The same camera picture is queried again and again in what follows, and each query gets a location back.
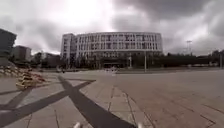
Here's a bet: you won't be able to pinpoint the white barrier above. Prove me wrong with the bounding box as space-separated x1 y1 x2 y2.
104 66 119 75

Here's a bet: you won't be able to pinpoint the large white curved building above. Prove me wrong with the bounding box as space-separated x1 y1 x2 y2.
60 31 164 69

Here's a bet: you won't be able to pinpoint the pale pole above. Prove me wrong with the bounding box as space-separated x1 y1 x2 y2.
143 50 148 73

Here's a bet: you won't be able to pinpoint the grey paved plaza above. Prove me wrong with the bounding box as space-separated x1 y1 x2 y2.
0 67 224 128

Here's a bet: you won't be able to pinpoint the row of dark trees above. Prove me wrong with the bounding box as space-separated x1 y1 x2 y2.
131 49 224 69

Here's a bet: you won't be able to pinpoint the yellow and red barriers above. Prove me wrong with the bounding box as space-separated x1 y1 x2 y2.
15 71 48 90

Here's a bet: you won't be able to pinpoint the low brown building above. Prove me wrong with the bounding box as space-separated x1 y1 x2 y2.
11 45 33 62

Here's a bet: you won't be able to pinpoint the striped stone steps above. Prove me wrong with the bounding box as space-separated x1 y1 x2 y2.
0 64 23 78

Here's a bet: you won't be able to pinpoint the dark grey building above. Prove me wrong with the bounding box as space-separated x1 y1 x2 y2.
0 28 18 60

